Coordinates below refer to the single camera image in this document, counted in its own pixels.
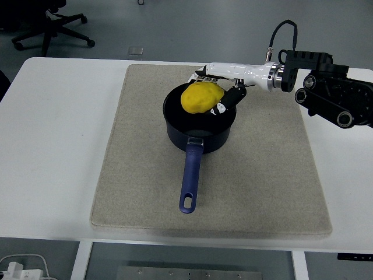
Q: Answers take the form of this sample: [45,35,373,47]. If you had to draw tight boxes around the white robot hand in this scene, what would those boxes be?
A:
[186,61,272,117]

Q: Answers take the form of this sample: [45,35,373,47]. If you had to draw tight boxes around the white power cable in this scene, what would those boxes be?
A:
[0,253,61,280]

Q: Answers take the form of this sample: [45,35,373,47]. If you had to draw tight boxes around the blue pot with handle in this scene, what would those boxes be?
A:
[163,81,238,215]

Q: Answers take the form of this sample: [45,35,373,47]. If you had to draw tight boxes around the black table control panel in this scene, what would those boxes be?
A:
[337,253,373,261]

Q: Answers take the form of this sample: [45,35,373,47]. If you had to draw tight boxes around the black office chair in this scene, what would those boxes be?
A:
[0,0,96,58]

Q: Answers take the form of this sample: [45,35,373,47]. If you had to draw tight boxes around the white power strip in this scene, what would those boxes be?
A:
[0,261,44,280]

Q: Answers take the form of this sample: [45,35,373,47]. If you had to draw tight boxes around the white table leg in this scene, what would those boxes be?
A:
[291,250,310,280]
[70,241,94,280]

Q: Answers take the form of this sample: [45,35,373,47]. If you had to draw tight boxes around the beige fabric mat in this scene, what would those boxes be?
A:
[90,64,333,239]

